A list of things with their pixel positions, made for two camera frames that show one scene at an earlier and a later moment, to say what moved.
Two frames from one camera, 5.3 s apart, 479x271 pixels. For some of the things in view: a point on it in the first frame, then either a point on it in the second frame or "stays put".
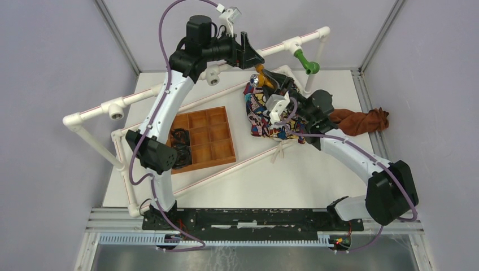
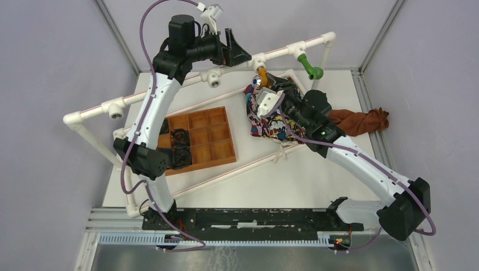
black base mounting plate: x=246 y=220 stays put
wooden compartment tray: x=211 y=141 stays put
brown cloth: x=352 y=123 stays put
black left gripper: x=245 y=57 -> x=236 y=54
